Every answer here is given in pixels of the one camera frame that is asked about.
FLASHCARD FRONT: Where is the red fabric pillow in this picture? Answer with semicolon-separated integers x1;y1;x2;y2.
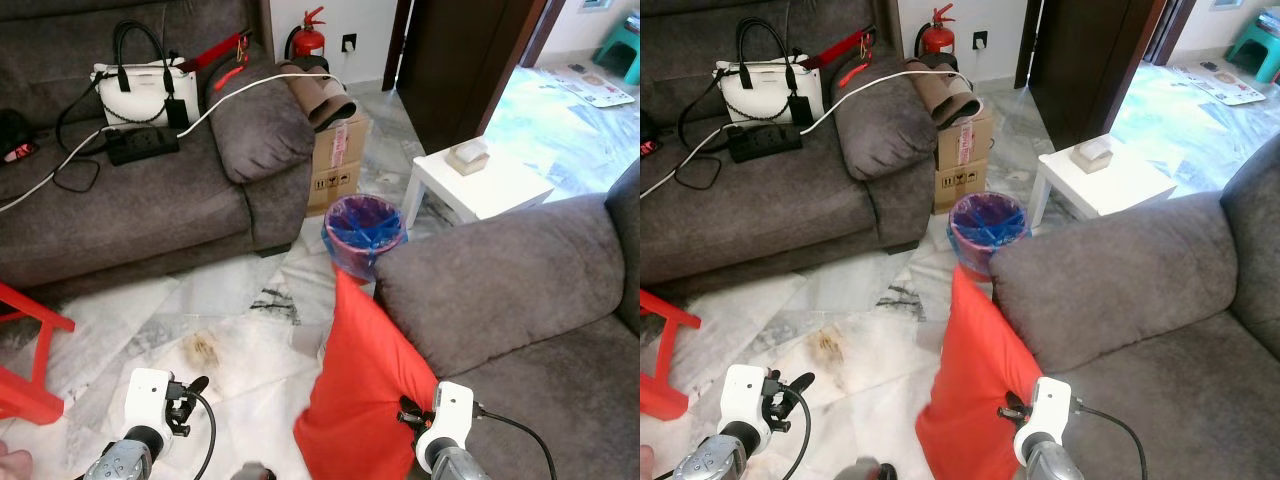
293;265;441;480
915;265;1046;480

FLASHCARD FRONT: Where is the grey two-seat fabric sofa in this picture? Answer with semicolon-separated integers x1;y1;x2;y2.
373;160;641;480
988;135;1280;480

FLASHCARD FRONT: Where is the red plastic stool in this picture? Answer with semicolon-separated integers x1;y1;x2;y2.
640;288;703;421
0;282;76;425

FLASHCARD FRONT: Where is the red bin with blue liner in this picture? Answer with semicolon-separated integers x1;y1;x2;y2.
947;190;1031;281
322;194;408;283

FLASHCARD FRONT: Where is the white side table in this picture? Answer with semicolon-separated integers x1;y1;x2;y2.
1027;138;1179;229
402;140;556;233

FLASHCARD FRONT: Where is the black power strip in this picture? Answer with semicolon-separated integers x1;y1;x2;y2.
105;126;181;167
727;123;803;164

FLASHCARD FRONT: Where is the brown cardboard box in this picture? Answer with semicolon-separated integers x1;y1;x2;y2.
933;108;996;215
305;112;373;217

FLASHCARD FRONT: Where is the small beige box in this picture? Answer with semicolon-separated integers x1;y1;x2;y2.
1070;134;1116;173
446;137;493;177

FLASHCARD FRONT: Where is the brown folded cloth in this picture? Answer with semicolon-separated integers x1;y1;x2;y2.
918;58;986;128
288;62;358;131

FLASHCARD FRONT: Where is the dark brown wooden door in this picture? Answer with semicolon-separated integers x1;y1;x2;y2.
1015;0;1181;151
383;0;551;153

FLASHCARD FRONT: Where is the printed paper sheet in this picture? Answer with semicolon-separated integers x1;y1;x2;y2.
1170;62;1266;106
545;65;636;108

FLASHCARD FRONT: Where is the red fire extinguisher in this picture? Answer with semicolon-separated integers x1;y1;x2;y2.
915;3;956;58
285;5;328;61

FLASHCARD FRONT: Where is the green plastic stool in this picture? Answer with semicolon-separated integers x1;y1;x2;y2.
1225;10;1280;83
598;15;641;86

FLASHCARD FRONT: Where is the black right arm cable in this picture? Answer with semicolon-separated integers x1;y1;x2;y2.
1072;400;1151;480
474;405;557;480

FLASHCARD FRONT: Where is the thin black cable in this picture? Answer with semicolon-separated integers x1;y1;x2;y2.
677;100;731;191
52;100;106;193

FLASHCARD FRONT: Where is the white handbag with black handles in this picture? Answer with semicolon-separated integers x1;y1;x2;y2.
713;18;826;127
92;20;201;129

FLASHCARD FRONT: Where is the white power cable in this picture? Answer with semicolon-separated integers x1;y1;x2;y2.
640;70;971;199
0;72;336;213

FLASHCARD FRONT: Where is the red strap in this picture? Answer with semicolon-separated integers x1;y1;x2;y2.
805;27;873;89
190;30;251;93

